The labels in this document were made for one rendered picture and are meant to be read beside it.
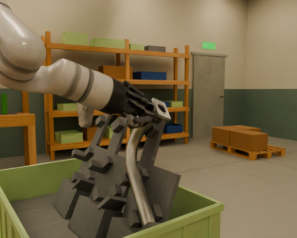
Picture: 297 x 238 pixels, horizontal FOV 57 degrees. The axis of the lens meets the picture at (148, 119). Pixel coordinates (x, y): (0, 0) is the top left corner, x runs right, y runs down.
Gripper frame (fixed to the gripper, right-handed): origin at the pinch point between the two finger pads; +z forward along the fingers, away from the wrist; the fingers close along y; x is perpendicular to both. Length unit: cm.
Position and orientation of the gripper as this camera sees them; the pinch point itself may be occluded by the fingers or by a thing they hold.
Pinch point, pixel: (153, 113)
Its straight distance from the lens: 65.6
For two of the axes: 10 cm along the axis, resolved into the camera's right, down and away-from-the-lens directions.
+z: 7.5, 2.8, 6.0
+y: -2.3, -7.4, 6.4
